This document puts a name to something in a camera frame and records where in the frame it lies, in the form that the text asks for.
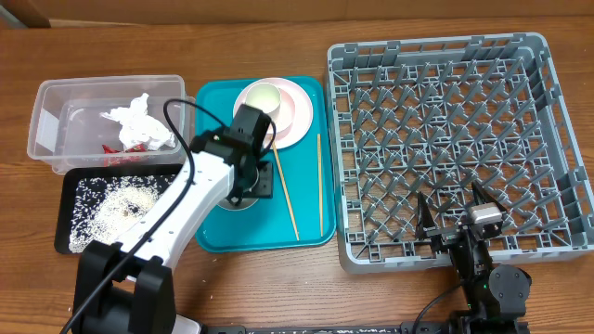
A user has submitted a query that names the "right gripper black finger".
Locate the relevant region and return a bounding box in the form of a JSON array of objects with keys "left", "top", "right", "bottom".
[
  {"left": 415, "top": 192, "right": 437, "bottom": 239},
  {"left": 471, "top": 181, "right": 506, "bottom": 214}
]

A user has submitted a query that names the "wooden chopstick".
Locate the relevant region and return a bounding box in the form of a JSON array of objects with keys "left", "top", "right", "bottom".
[
  {"left": 316, "top": 134, "right": 324, "bottom": 237},
  {"left": 271, "top": 139, "right": 300, "bottom": 241}
]

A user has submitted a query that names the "grey bowl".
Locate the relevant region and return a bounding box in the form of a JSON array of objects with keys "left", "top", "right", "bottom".
[{"left": 217, "top": 167, "right": 258, "bottom": 212}]

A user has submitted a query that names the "red snack wrapper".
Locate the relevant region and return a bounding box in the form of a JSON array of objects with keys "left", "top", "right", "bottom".
[{"left": 102, "top": 144, "right": 147, "bottom": 167}]

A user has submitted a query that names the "white napkin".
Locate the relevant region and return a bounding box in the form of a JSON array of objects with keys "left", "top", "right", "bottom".
[{"left": 99, "top": 93, "right": 176, "bottom": 151}]

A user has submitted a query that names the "white rice pile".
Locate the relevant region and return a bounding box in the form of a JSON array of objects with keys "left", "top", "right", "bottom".
[{"left": 70, "top": 181, "right": 161, "bottom": 252}]

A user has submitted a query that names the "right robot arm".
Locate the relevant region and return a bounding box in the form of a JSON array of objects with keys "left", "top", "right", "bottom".
[{"left": 410, "top": 181, "right": 532, "bottom": 333}]

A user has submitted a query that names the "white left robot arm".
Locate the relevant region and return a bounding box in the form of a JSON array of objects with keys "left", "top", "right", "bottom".
[{"left": 62, "top": 104, "right": 276, "bottom": 333}]

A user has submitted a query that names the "teal serving tray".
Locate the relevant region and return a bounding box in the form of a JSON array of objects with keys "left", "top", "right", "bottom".
[{"left": 196, "top": 76, "right": 337, "bottom": 253}]

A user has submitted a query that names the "pink bowl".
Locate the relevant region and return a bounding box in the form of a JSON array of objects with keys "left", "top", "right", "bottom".
[{"left": 269, "top": 88, "right": 294, "bottom": 132}]

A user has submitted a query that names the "cream cup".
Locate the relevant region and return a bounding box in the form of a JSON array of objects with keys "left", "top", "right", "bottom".
[{"left": 245, "top": 83, "right": 282, "bottom": 118}]

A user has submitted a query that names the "white plate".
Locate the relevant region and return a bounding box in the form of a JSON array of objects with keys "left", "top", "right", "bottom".
[{"left": 233, "top": 78, "right": 314, "bottom": 149}]

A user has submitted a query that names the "grey dish rack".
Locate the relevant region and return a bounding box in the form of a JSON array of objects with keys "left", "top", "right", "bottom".
[{"left": 326, "top": 32, "right": 593, "bottom": 274}]

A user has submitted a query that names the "clear plastic bin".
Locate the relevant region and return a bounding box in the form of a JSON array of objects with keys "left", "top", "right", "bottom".
[{"left": 27, "top": 74, "right": 187, "bottom": 174}]

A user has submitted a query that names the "black plastic tray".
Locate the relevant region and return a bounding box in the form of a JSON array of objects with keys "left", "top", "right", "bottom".
[{"left": 54, "top": 164, "right": 182, "bottom": 254}]

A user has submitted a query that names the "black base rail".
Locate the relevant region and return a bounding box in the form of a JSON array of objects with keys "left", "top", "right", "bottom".
[{"left": 175, "top": 315, "right": 530, "bottom": 334}]

